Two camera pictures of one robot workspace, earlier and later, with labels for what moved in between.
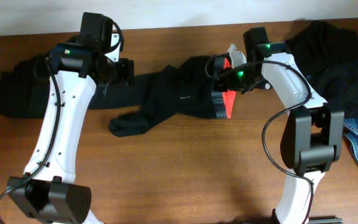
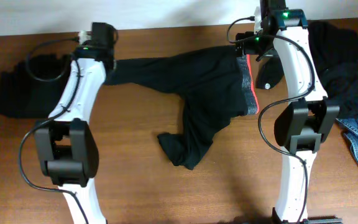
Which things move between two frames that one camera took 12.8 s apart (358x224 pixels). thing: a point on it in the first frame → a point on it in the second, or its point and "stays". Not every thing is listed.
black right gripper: (227, 83) → (249, 37)
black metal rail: (325, 219) stays
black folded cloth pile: (22, 91) stays
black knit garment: (318, 46) stays
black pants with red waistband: (185, 88) → (215, 84)
